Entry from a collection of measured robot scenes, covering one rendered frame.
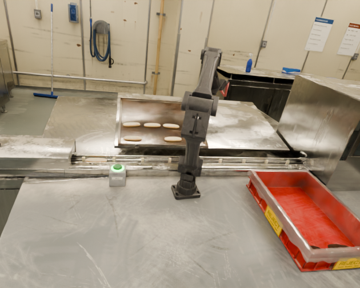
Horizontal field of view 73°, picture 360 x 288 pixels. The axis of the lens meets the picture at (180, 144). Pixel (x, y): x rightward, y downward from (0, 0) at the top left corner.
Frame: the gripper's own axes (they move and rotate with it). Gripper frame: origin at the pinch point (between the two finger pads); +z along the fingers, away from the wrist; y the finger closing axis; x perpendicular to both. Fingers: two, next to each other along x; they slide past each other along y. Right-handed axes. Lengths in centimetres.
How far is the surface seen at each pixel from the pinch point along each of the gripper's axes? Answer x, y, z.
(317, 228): 50, 26, 41
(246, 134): -3.8, -19.2, 42.9
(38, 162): -45, 70, -19
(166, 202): -1, 53, 12
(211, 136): -16.1, -1.8, 30.1
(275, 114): -52, -160, 155
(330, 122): 41, -27, 31
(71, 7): -345, -149, -32
